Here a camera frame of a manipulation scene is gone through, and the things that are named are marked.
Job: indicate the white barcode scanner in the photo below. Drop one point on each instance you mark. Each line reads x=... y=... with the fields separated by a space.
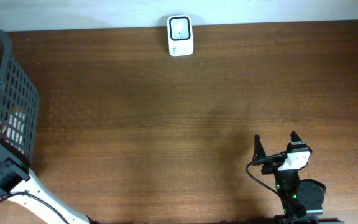
x=180 y=35

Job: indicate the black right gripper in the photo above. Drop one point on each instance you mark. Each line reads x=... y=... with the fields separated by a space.
x=259 y=152

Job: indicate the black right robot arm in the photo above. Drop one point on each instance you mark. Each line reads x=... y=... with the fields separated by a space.
x=302 y=200

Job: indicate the grey perforated plastic basket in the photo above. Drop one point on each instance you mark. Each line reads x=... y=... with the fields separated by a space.
x=19 y=102

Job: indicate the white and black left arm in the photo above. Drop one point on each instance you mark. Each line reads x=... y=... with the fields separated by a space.
x=19 y=184

